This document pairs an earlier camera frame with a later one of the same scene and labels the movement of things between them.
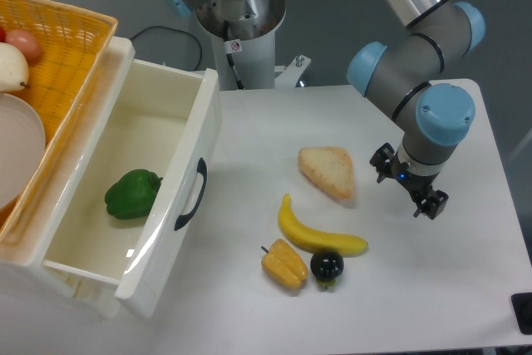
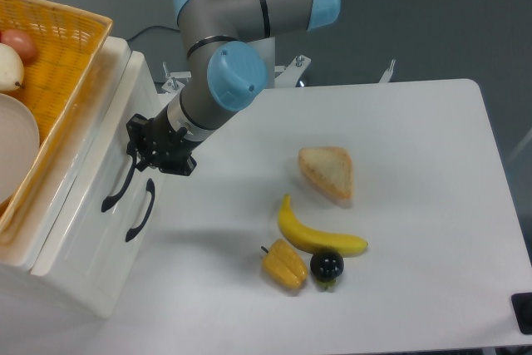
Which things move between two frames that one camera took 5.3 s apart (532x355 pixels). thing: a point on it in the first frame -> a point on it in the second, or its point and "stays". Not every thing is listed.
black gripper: (434, 201) -> (159, 144)
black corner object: (522, 309) stays
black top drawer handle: (203, 170) -> (111, 200)
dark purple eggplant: (326, 266) stays
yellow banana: (313, 239) stays
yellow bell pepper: (284, 264) stays
